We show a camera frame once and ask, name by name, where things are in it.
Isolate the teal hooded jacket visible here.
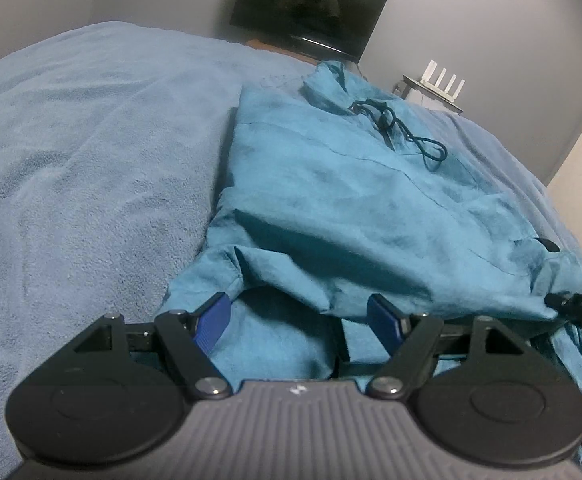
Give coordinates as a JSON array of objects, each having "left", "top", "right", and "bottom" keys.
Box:
[{"left": 162, "top": 62, "right": 582, "bottom": 388}]

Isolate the blue fleece bed blanket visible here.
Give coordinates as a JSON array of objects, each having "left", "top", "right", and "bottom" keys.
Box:
[{"left": 0, "top": 20, "right": 582, "bottom": 480}]

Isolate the white side shelf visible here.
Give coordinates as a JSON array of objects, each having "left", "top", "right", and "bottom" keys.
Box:
[{"left": 393, "top": 75, "right": 464, "bottom": 115}]

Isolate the white wifi router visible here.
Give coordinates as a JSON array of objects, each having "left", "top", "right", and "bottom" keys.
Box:
[{"left": 419, "top": 60, "right": 466, "bottom": 104}]

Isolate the black monitor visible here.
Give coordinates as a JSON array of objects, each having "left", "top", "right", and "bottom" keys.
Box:
[{"left": 230, "top": 0, "right": 387, "bottom": 63}]

